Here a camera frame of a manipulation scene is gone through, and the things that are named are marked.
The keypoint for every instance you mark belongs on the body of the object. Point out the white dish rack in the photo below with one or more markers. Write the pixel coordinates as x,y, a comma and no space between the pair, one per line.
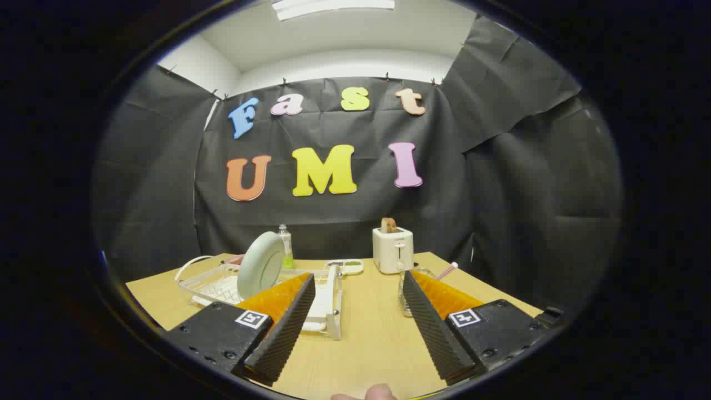
328,311

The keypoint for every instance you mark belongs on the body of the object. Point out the black backdrop cloth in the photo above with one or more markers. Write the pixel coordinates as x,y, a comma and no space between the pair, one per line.
500,194

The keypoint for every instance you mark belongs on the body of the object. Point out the pink divided plate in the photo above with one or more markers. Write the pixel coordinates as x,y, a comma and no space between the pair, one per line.
235,259

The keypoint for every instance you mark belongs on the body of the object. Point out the ceiling light panel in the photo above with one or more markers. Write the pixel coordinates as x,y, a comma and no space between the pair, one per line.
333,6

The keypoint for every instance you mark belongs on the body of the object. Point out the clear bottle with green liquid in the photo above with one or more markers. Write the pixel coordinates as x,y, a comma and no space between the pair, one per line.
287,250

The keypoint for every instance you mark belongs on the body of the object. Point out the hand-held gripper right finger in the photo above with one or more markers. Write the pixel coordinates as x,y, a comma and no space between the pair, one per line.
436,333

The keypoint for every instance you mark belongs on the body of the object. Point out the white divided food tray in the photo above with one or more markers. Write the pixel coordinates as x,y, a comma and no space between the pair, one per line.
347,268

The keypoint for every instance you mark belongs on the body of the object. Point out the cream toaster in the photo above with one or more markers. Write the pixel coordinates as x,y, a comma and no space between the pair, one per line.
392,253

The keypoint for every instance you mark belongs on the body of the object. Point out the brown bread slice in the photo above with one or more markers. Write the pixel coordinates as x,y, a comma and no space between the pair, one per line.
388,225

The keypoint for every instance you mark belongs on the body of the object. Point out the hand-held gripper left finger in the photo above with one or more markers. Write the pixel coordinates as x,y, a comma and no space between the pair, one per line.
283,333

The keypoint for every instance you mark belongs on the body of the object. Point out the pale green plate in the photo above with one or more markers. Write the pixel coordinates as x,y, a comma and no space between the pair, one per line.
260,266

